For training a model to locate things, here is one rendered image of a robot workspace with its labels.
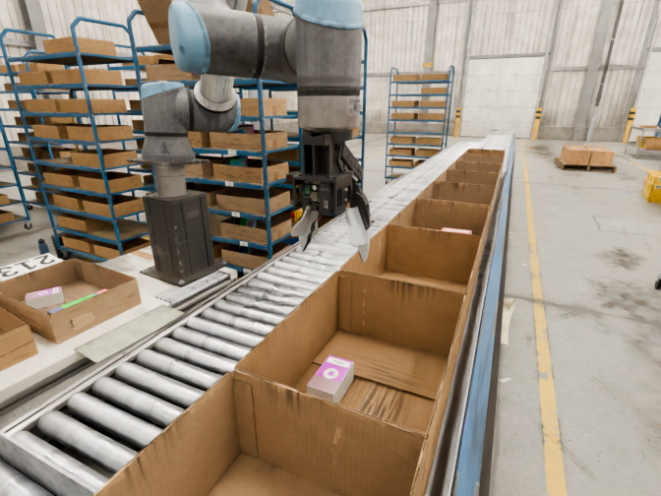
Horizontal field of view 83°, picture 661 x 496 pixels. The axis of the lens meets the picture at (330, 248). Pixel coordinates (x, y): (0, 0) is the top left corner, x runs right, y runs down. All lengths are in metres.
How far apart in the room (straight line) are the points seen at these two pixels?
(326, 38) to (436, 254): 0.83
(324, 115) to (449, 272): 0.82
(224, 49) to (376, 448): 0.58
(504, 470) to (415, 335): 1.13
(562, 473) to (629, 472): 0.28
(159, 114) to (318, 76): 1.05
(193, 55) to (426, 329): 0.68
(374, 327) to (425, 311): 0.14
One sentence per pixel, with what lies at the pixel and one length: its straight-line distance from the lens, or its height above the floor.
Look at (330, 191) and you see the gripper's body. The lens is 0.54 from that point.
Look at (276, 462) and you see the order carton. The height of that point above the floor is 0.90.
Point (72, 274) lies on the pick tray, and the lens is 1.79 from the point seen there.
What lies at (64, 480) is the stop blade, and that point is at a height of 0.79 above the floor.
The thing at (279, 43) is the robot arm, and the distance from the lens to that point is 0.64.
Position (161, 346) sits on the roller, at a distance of 1.26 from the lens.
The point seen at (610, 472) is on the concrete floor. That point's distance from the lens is 2.13.
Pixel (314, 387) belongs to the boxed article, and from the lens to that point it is 0.73.
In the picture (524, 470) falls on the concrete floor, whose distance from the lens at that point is 1.97.
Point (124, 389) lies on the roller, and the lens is 1.12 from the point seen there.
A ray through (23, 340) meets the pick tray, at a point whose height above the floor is 0.81.
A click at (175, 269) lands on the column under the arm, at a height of 0.80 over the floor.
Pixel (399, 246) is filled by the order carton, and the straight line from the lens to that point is 1.24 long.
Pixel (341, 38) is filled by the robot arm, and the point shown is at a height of 1.49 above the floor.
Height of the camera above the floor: 1.42
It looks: 21 degrees down
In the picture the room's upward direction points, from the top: straight up
